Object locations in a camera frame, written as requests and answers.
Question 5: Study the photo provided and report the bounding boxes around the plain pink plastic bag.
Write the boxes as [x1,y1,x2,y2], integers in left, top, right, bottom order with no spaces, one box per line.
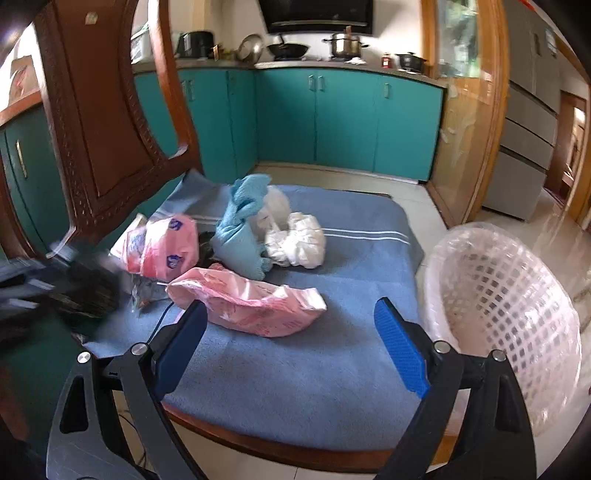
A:
[166,268,328,339]

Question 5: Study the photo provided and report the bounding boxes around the steel stock pot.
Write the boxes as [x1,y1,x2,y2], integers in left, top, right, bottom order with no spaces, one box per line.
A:
[323,28,369,60]

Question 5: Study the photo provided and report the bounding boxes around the black wok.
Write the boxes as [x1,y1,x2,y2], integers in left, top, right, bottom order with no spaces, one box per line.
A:
[267,34,309,61]

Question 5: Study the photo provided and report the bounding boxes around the white dish rack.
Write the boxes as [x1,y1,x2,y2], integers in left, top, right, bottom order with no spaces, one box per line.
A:
[130,25,153,63]

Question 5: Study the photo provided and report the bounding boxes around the white plastic mesh basket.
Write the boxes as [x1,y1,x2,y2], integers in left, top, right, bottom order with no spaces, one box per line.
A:
[422,222,583,439]

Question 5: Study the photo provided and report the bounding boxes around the teal side cabinet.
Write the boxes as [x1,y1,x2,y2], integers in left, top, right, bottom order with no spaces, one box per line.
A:
[0,106,70,259]

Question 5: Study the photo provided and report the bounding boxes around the white plastic bag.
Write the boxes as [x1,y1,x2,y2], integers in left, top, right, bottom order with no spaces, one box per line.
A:
[265,211,326,268]

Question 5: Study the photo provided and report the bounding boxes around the wooden door frame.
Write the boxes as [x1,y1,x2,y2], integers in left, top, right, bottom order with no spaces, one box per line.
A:
[545,90,591,222]

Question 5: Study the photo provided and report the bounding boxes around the teal cloth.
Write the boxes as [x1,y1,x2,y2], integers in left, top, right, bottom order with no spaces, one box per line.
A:
[215,174,273,280]

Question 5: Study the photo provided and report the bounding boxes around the wood framed glass door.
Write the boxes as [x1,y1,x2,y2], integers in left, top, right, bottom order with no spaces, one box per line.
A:
[420,0,509,229]

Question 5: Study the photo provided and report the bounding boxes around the carved wooden chair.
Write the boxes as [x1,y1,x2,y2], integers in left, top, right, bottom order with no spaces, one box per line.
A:
[34,0,458,462]

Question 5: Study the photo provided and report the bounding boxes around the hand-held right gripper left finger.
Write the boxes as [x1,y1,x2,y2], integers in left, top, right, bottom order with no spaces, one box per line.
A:
[46,300,208,480]

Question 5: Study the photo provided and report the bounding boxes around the black air fryer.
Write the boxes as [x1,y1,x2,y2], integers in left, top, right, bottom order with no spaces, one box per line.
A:
[177,30,214,59]

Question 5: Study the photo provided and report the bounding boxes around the grey refrigerator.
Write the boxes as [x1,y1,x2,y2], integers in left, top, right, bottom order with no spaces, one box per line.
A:
[482,0,564,222]

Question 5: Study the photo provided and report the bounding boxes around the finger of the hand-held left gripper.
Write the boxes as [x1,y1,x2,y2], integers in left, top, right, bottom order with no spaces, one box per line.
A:
[48,240,123,321]

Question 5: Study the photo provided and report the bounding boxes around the blue striped towel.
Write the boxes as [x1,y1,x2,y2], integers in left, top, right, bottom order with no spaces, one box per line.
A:
[85,171,426,450]

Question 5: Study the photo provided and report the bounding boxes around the pink bag with purple logos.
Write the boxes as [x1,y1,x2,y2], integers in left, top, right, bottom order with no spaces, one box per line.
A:
[111,213,200,280]

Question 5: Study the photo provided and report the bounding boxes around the teal lower kitchen cabinets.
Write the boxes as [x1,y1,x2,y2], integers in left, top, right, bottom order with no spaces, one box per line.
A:
[131,65,446,183]

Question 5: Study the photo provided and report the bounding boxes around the black clay pot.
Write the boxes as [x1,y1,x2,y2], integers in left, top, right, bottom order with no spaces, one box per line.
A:
[396,52,426,73]

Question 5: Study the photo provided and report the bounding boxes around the black range hood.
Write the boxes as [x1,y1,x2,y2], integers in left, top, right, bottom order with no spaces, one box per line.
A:
[257,0,374,35]

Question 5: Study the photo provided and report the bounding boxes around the cardboard box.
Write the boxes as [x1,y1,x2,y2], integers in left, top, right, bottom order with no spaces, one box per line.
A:
[9,55,42,104]

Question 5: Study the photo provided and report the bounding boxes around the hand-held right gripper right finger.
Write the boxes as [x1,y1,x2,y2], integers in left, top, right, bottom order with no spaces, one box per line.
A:
[374,298,539,480]

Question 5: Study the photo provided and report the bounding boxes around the steel pan lid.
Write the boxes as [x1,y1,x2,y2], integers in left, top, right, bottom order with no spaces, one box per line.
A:
[238,34,265,64]

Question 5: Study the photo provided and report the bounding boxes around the clear plastic wrapper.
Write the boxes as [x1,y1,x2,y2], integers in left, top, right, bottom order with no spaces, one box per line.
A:
[129,272,171,319]

